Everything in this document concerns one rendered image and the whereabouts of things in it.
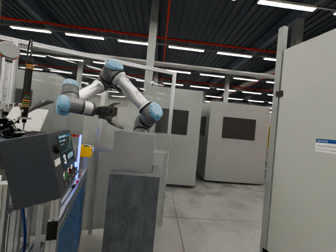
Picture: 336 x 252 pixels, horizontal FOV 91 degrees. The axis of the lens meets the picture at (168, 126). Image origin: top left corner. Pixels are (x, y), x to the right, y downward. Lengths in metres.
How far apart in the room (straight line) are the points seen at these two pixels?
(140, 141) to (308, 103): 1.15
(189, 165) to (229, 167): 1.25
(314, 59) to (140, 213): 1.50
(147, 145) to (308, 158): 1.05
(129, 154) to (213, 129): 3.51
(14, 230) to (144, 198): 1.25
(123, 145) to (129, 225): 0.47
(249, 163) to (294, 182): 3.46
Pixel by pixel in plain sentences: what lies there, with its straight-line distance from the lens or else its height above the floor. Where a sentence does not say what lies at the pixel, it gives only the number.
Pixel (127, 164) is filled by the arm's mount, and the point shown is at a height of 1.04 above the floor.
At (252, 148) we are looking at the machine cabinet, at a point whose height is 0.98.
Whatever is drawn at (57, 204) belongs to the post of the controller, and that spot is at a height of 0.93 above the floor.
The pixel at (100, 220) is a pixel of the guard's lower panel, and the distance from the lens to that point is 2.37.
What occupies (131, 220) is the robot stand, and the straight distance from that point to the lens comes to 1.15.
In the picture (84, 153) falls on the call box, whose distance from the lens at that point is 1.62.
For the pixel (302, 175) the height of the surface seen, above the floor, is 1.07.
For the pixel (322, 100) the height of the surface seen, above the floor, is 1.56.
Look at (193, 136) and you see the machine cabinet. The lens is 3.78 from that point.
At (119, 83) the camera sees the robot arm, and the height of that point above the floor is 1.57.
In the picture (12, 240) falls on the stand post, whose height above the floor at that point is 0.26.
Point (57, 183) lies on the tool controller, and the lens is 0.58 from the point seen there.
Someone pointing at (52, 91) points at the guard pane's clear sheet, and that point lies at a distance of 2.19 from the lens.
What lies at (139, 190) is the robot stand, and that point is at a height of 0.91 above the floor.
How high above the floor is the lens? 1.30
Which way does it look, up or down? 1 degrees up
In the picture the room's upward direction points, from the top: 5 degrees clockwise
